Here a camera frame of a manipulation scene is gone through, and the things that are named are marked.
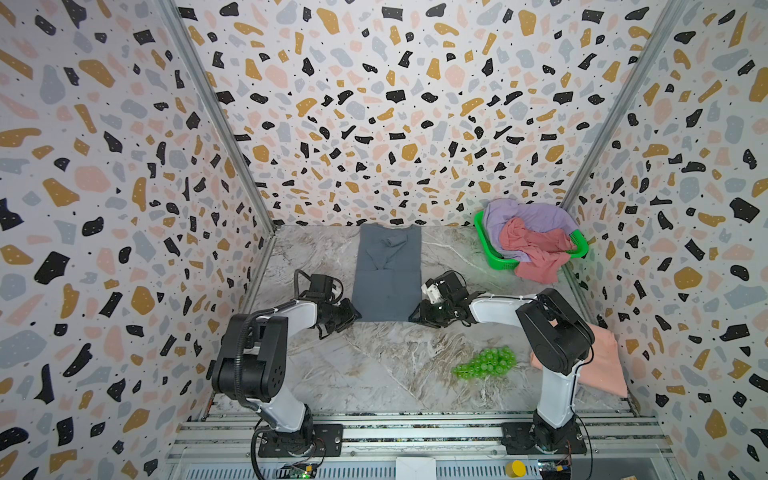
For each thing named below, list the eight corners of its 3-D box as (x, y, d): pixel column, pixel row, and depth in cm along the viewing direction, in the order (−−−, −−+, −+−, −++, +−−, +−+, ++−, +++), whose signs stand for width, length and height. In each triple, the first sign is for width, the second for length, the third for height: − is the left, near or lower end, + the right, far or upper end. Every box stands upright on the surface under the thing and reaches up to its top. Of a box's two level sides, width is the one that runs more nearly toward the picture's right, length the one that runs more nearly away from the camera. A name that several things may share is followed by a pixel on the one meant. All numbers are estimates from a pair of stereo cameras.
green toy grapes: (458, 387, 85) (461, 381, 80) (450, 365, 89) (452, 358, 84) (514, 371, 88) (520, 364, 84) (504, 350, 92) (509, 343, 88)
